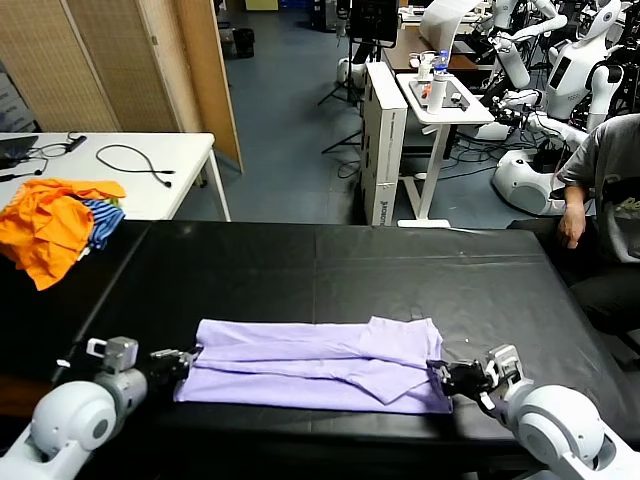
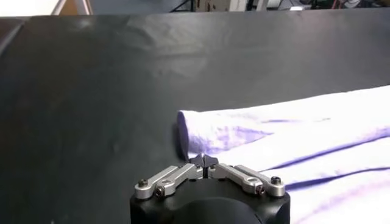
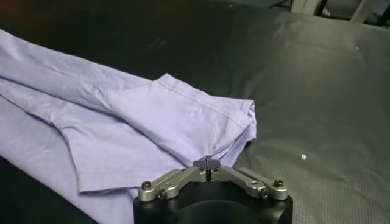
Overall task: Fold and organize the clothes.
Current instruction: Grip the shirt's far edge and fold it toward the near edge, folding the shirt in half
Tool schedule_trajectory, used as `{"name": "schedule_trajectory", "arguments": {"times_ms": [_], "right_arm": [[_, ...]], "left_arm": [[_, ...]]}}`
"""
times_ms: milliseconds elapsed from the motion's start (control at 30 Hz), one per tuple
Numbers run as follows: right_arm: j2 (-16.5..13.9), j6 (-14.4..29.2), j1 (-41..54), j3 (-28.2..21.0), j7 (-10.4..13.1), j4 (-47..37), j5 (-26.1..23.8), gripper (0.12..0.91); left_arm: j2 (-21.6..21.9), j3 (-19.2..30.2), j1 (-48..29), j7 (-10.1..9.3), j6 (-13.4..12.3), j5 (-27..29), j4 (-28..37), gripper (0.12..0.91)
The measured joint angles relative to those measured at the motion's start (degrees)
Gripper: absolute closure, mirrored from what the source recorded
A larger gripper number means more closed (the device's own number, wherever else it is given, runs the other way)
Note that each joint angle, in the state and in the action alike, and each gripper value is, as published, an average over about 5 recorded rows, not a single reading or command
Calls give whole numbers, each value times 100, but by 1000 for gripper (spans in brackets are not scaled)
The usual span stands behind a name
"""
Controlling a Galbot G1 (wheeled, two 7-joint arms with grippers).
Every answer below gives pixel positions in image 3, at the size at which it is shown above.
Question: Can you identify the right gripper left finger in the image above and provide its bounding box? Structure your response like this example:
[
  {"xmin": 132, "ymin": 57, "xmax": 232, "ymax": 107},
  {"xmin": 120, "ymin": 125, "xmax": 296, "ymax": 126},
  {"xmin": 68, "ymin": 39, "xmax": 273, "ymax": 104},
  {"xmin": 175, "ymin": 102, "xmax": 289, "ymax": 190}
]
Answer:
[{"xmin": 138, "ymin": 158, "xmax": 211, "ymax": 202}]

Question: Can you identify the lavender t-shirt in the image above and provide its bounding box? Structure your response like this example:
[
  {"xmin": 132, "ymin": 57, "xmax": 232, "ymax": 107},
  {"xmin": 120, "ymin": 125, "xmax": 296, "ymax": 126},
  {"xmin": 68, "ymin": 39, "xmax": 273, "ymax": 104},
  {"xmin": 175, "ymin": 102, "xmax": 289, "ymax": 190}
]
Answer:
[{"xmin": 0, "ymin": 29, "xmax": 257, "ymax": 224}]

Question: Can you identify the black plastic table cover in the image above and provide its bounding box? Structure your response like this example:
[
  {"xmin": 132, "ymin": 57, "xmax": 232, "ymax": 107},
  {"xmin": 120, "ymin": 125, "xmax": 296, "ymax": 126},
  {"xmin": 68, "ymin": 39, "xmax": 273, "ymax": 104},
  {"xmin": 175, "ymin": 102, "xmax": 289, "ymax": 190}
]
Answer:
[{"xmin": 0, "ymin": 0, "xmax": 390, "ymax": 224}]

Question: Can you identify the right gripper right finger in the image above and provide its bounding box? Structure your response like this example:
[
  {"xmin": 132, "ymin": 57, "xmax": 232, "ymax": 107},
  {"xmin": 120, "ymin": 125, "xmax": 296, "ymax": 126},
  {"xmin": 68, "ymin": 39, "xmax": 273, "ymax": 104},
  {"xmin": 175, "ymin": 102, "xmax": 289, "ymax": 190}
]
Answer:
[{"xmin": 207, "ymin": 158, "xmax": 289, "ymax": 201}]

